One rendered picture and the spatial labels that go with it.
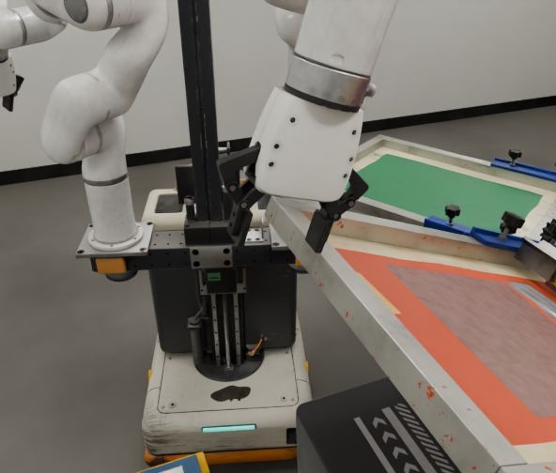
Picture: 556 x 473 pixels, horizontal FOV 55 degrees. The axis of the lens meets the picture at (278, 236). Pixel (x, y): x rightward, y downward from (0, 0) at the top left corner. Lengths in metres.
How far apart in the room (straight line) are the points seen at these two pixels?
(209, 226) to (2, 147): 3.42
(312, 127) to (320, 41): 0.07
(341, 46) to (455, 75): 5.20
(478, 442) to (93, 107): 0.81
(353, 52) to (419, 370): 0.32
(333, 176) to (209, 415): 1.54
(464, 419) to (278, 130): 0.32
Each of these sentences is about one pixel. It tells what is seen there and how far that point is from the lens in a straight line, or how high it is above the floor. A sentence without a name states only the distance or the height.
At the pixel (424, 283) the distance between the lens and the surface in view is 0.91.
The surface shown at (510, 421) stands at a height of 1.31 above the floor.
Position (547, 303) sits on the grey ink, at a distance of 1.12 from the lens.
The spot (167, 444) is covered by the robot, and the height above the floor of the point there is 0.19.
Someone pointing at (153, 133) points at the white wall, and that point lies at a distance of 4.56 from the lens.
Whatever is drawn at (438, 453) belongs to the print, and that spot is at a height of 0.95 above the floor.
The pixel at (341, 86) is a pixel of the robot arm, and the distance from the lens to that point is 0.49.
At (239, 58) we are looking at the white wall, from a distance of 4.57.
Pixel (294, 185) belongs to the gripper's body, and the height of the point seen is 1.56.
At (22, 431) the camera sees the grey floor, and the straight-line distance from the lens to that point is 2.52.
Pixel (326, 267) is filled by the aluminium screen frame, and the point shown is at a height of 1.38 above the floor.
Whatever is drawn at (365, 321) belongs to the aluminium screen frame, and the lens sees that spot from 0.65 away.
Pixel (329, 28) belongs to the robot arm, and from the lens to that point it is 0.49.
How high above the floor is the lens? 1.79
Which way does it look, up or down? 31 degrees down
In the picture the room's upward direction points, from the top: straight up
